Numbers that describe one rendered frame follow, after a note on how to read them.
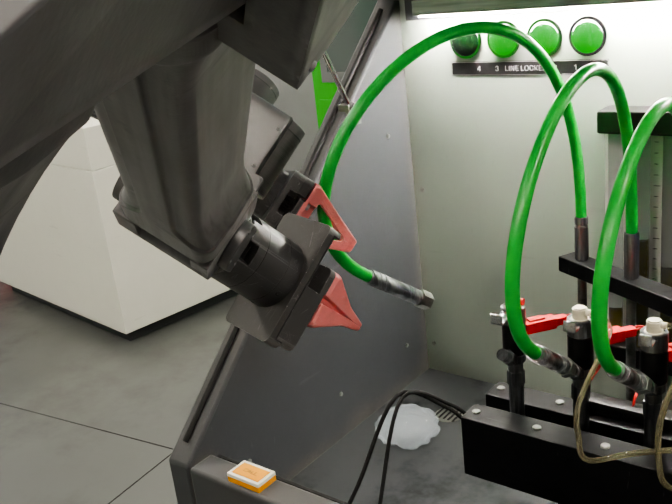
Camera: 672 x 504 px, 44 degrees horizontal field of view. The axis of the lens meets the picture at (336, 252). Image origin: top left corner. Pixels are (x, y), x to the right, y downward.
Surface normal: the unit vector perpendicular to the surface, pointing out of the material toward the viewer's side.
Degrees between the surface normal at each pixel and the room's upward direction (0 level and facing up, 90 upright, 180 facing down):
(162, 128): 130
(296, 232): 45
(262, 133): 65
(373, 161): 90
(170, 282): 90
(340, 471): 0
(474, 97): 90
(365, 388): 90
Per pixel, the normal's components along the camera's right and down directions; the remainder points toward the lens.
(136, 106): -0.51, 0.83
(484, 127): -0.61, 0.33
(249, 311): -0.64, -0.46
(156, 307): 0.71, 0.16
